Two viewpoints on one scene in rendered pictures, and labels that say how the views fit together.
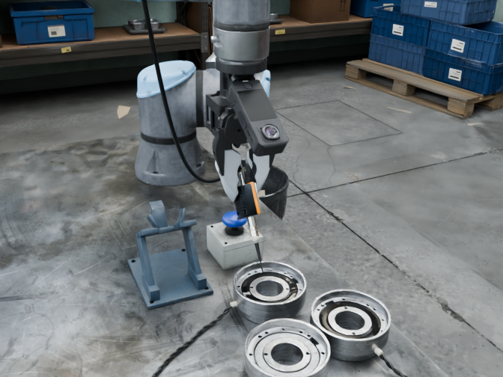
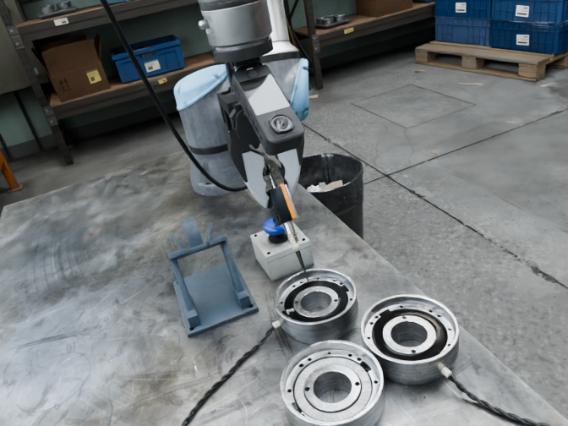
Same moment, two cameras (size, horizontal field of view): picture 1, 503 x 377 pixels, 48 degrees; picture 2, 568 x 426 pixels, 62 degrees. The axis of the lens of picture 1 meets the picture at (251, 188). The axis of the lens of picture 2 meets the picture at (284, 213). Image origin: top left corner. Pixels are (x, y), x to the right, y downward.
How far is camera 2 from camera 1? 0.24 m
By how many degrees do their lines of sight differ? 9
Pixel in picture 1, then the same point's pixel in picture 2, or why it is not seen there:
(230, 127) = (243, 126)
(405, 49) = (470, 24)
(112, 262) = (159, 286)
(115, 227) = (166, 246)
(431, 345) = (525, 309)
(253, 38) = (244, 13)
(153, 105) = (192, 116)
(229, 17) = not seen: outside the picture
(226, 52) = (217, 37)
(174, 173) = (226, 181)
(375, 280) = (461, 250)
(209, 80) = not seen: hidden behind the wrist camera
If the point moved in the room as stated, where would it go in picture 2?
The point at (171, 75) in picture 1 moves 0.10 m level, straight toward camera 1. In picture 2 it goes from (204, 81) to (199, 96)
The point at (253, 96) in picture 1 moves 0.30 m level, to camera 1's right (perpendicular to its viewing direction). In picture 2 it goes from (259, 85) to (541, 41)
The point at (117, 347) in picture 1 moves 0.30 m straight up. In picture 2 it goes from (150, 387) to (44, 160)
